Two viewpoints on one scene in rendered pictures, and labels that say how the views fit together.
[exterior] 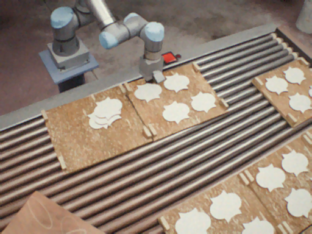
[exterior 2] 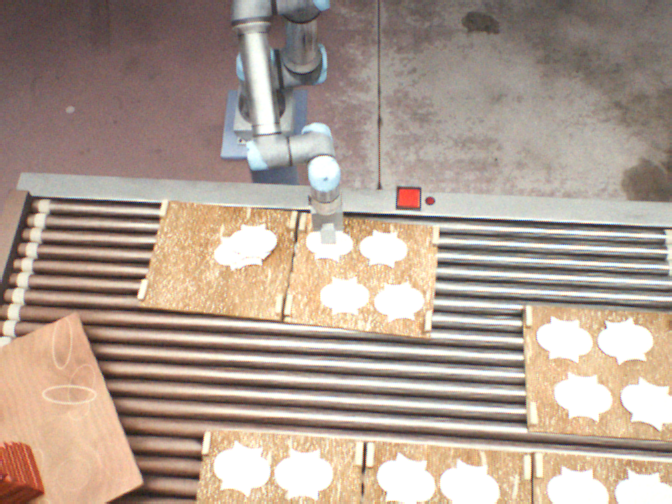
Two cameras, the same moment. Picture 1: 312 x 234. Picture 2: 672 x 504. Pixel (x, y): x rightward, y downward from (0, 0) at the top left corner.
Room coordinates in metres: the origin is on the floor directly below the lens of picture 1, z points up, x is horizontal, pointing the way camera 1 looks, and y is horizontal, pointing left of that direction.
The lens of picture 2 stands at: (0.33, -0.66, 2.87)
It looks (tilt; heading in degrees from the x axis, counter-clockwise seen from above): 64 degrees down; 44
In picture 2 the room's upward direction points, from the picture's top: 4 degrees counter-clockwise
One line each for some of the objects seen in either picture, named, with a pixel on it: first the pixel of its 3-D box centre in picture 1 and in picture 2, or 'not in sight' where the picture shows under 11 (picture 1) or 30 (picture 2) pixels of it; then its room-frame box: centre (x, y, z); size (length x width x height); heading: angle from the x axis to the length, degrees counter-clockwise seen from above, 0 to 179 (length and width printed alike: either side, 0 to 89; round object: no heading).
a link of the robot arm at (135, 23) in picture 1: (134, 27); (312, 148); (1.09, 0.14, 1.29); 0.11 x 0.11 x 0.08; 50
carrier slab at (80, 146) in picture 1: (94, 127); (221, 258); (0.81, 0.26, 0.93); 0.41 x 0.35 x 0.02; 124
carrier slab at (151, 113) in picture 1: (175, 99); (363, 273); (1.03, -0.08, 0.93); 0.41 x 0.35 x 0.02; 123
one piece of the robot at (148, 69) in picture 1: (153, 67); (326, 218); (1.02, 0.04, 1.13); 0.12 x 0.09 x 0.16; 43
